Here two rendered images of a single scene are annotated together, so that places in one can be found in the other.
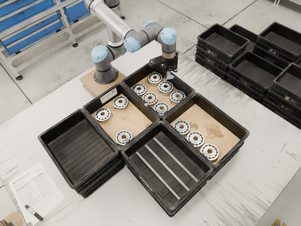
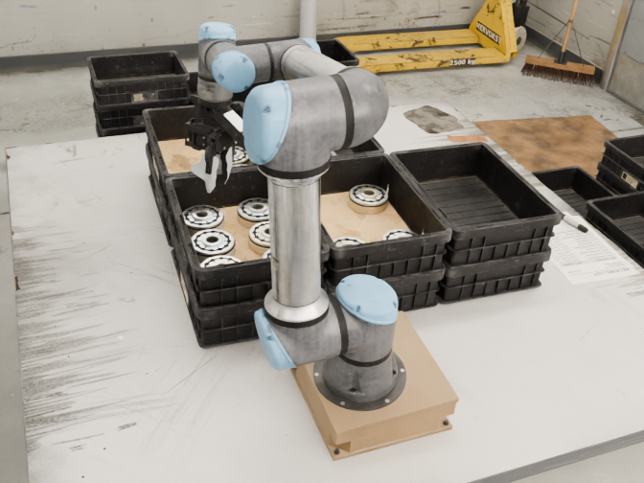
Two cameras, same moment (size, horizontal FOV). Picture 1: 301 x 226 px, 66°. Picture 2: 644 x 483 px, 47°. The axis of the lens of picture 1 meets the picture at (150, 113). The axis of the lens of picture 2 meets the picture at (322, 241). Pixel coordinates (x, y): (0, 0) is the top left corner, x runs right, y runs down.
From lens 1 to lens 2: 2.37 m
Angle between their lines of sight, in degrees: 88
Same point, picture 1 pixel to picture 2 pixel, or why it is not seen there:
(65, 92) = (519, 430)
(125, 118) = (349, 233)
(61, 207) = not seen: hidden behind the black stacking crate
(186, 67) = (68, 358)
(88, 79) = (427, 380)
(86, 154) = (456, 208)
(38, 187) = (566, 248)
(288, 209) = not seen: hidden behind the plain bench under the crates
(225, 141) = (179, 149)
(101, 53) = (362, 279)
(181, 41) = not seen: outside the picture
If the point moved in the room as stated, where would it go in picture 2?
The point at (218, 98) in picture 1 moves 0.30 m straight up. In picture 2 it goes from (83, 254) to (68, 151)
